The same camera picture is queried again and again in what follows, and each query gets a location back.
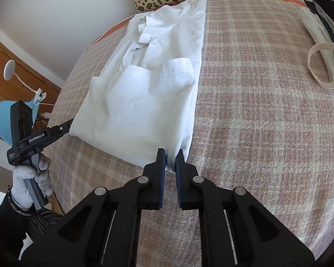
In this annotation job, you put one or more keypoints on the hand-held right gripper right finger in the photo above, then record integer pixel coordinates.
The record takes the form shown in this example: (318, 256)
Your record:
(179, 172)

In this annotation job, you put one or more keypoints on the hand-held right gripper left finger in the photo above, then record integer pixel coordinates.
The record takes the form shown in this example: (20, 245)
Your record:
(162, 167)

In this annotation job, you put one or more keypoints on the light blue chair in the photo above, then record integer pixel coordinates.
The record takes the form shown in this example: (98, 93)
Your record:
(2, 122)

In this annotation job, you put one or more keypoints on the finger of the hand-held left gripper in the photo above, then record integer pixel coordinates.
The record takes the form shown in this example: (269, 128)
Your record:
(61, 129)

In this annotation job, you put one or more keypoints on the person's left hand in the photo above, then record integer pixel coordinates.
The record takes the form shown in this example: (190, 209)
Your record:
(21, 183)

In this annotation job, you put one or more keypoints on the white t-shirt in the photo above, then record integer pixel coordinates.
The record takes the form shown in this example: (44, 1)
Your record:
(144, 103)

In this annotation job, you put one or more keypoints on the white clip lamp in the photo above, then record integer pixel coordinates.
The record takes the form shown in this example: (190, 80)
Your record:
(9, 71)

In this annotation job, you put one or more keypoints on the person's left forearm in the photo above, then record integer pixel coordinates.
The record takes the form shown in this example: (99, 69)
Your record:
(11, 225)

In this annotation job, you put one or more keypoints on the wooden furniture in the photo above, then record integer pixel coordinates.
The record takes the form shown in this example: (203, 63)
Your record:
(44, 80)

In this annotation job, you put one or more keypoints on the cream tote bag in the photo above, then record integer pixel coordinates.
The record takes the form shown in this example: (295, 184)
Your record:
(317, 30)

